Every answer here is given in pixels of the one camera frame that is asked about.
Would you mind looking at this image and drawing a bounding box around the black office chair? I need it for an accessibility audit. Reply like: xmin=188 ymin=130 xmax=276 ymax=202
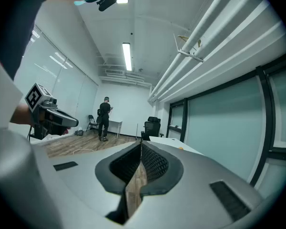
xmin=141 ymin=116 xmax=165 ymax=142

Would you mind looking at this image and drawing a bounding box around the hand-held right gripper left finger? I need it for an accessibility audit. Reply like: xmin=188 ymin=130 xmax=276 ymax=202
xmin=31 ymin=141 xmax=142 ymax=229

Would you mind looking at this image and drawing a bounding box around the small white table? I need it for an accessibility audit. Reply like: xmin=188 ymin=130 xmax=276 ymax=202
xmin=108 ymin=119 xmax=123 ymax=138

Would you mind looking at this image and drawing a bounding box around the person's black shirt torso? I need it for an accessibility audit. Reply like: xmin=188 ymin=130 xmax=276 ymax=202
xmin=0 ymin=0 xmax=52 ymax=81

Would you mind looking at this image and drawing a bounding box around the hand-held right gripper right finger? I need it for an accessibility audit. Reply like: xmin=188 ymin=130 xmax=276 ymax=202
xmin=125 ymin=141 xmax=264 ymax=229

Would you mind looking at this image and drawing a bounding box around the black folding chair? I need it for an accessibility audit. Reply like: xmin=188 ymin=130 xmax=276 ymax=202
xmin=86 ymin=114 xmax=99 ymax=133

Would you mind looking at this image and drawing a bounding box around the white ceiling pipe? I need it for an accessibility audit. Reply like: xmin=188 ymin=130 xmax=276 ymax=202
xmin=157 ymin=20 xmax=286 ymax=104
xmin=147 ymin=0 xmax=244 ymax=101
xmin=151 ymin=0 xmax=274 ymax=102

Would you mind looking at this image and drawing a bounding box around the black head camera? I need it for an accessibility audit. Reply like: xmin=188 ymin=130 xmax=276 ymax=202
xmin=96 ymin=0 xmax=119 ymax=12

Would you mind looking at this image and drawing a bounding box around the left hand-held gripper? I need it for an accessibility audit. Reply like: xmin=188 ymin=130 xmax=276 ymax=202
xmin=25 ymin=83 xmax=79 ymax=141

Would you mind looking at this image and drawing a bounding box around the white pipe bracket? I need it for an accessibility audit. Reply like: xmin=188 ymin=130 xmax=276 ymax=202
xmin=173 ymin=32 xmax=205 ymax=63

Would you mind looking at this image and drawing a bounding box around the white air vent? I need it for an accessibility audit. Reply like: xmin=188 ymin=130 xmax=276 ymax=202
xmin=105 ymin=69 xmax=125 ymax=76

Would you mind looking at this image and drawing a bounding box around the black-framed frosted window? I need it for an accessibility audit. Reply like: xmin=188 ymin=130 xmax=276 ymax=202
xmin=166 ymin=53 xmax=286 ymax=195

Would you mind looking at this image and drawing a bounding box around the large white desk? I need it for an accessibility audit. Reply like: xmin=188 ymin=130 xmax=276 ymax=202
xmin=149 ymin=135 xmax=204 ymax=156

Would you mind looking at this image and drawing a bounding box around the white floor cable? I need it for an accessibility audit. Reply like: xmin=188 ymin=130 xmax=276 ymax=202
xmin=72 ymin=147 xmax=94 ymax=156

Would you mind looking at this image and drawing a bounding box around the person's left forearm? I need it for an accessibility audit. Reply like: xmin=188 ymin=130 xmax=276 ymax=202
xmin=9 ymin=103 xmax=33 ymax=126

